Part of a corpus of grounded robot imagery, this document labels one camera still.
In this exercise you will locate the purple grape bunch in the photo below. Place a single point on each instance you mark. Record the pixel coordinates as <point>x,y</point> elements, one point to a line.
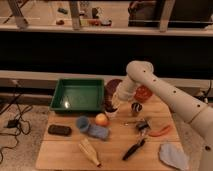
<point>109,107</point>

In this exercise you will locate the dark red bowl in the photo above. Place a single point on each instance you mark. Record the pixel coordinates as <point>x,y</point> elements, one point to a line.
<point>111,86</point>

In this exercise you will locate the black rectangular case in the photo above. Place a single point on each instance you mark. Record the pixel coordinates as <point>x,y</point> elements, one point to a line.
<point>59,130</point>

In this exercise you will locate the small metal cup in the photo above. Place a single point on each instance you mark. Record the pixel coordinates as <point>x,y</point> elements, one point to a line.
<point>136,108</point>

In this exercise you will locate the white paper cup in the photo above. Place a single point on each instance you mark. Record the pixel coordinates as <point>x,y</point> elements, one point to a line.
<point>111,114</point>

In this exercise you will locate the grey blue cloth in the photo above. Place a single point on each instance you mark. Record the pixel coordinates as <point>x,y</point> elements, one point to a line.
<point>172,156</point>

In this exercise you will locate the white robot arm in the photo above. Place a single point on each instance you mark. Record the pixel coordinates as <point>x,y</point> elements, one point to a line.
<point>196,113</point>

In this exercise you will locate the blue sponge cloth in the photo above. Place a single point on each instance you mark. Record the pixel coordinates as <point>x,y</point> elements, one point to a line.
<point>98,132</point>

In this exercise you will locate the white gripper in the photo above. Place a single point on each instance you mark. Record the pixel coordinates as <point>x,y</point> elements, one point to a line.
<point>124,91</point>

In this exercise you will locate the red yellow apple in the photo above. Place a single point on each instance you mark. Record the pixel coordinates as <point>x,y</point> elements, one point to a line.
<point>101,120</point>

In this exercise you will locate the red orange bowl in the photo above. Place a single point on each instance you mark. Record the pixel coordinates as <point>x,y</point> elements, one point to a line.
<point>142,94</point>

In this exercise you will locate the metal binder clip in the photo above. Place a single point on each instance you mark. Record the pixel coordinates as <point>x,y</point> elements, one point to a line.
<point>139,125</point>

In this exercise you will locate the green plastic tray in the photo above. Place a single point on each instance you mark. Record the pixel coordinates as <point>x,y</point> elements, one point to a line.
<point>78,95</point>

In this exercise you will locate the black handled tool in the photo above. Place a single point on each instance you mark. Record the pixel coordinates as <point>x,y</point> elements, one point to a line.
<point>133,149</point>

